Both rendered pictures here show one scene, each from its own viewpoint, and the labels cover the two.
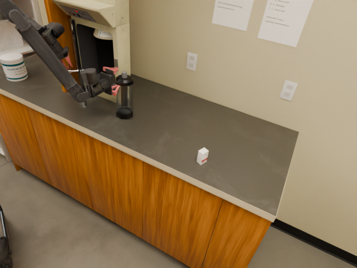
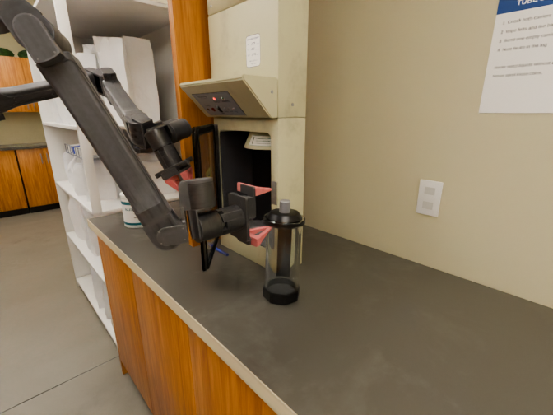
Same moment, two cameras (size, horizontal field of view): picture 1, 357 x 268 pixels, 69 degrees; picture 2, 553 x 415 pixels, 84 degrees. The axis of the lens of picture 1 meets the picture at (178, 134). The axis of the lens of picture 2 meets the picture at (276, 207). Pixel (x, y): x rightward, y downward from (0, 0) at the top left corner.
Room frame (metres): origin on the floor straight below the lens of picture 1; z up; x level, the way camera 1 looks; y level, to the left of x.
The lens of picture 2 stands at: (0.57, 0.06, 1.42)
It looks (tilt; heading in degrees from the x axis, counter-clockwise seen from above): 17 degrees down; 22
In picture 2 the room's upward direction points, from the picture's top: straight up
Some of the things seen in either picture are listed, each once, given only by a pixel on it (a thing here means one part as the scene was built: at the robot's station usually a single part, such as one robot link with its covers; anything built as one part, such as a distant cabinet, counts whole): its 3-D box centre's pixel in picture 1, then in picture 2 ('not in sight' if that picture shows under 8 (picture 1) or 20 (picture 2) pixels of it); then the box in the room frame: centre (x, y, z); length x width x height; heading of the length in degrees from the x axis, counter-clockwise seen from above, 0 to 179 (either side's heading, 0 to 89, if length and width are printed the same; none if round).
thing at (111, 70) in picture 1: (112, 73); (255, 198); (1.18, 0.37, 1.24); 0.09 x 0.07 x 0.07; 156
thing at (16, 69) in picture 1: (14, 67); (137, 207); (1.55, 1.14, 1.02); 0.13 x 0.13 x 0.15
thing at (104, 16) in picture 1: (83, 11); (225, 99); (1.37, 0.55, 1.46); 0.32 x 0.12 x 0.10; 66
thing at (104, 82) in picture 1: (103, 85); (230, 219); (1.12, 0.39, 1.20); 0.07 x 0.07 x 0.10; 66
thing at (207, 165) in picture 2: (77, 64); (208, 192); (1.34, 0.61, 1.19); 0.30 x 0.01 x 0.40; 25
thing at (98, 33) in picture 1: (108, 30); (271, 138); (1.51, 0.47, 1.34); 0.18 x 0.18 x 0.05
